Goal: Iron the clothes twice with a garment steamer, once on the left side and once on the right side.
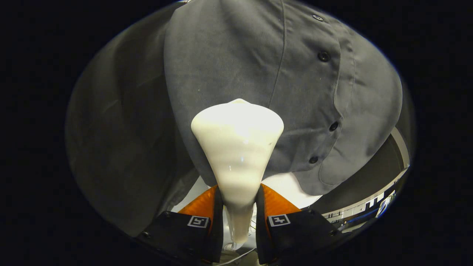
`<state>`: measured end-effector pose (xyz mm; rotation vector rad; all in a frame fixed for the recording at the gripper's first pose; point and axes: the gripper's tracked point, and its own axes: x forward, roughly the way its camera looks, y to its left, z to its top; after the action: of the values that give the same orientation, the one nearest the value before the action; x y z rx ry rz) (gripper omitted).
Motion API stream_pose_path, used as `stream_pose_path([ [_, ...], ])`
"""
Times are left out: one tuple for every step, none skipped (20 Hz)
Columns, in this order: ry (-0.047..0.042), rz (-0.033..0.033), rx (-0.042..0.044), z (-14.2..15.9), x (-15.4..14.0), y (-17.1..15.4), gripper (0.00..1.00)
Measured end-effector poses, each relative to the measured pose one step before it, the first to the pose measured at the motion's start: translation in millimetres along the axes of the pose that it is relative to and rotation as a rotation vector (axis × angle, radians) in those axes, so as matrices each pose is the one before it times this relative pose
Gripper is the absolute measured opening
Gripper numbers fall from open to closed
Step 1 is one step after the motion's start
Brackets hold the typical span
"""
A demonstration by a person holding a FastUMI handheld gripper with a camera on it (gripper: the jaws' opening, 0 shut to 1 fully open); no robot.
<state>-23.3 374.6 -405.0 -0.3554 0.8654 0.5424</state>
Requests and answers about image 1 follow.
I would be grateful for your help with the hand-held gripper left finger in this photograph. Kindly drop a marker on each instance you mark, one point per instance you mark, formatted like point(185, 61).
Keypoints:
point(218, 229)

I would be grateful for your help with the grey button shirt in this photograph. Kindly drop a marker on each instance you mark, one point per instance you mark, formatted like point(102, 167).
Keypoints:
point(229, 55)

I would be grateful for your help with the cream mannequin torso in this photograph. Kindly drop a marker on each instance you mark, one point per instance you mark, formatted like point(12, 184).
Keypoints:
point(292, 188)

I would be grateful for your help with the white garment steamer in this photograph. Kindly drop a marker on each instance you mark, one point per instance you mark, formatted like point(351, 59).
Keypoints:
point(236, 147)

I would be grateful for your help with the grey cabinet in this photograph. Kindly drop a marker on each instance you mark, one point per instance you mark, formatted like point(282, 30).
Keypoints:
point(401, 147)

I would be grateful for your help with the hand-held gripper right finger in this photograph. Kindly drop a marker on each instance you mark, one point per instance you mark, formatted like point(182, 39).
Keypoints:
point(261, 229)

